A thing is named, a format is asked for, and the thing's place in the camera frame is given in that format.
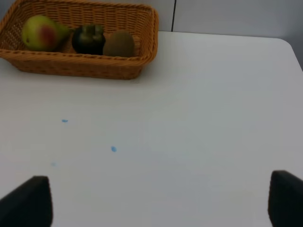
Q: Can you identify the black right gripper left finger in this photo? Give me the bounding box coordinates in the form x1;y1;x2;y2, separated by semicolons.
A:
0;176;53;227

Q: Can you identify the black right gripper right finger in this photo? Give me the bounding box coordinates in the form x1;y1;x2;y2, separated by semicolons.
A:
267;170;303;227

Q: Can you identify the red green mango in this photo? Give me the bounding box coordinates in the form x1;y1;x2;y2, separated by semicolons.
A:
21;15;71;52

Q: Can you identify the dark purple mangosteen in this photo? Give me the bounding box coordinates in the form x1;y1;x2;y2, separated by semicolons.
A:
71;24;106;55

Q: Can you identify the brown kiwi fruit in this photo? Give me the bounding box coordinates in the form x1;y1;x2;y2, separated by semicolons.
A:
103;30;135;58

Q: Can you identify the orange wicker basket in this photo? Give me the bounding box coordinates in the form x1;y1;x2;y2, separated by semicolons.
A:
0;0;159;79

